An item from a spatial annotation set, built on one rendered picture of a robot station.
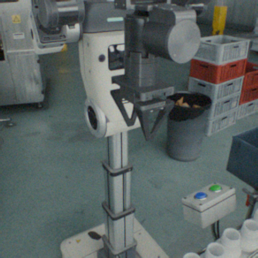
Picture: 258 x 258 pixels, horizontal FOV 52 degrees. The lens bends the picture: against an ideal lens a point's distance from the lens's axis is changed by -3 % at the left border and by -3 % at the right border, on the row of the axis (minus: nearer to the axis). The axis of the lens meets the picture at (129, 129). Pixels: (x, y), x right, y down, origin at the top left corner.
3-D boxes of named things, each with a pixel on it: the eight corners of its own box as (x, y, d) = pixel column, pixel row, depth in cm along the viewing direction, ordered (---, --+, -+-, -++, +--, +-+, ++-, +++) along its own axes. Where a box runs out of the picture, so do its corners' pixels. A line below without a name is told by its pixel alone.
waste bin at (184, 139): (181, 170, 270) (187, 111, 240) (154, 149, 304) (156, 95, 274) (212, 156, 291) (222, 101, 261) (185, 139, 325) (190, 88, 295)
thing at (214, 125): (208, 137, 328) (210, 121, 318) (183, 125, 357) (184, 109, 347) (235, 123, 361) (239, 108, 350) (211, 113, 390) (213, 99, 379)
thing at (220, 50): (219, 65, 286) (222, 44, 276) (189, 57, 315) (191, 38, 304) (247, 57, 320) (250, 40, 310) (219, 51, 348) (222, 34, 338)
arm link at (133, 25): (147, 8, 44) (117, 9, 41) (174, 11, 39) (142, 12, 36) (145, 49, 47) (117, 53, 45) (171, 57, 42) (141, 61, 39)
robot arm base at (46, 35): (67, 41, 83) (58, 5, 83) (75, 30, 76) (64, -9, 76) (40, 44, 79) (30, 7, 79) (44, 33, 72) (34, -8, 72)
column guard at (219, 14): (217, 37, 980) (221, 6, 929) (209, 35, 1010) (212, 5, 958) (224, 37, 999) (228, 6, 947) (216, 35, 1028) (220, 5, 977)
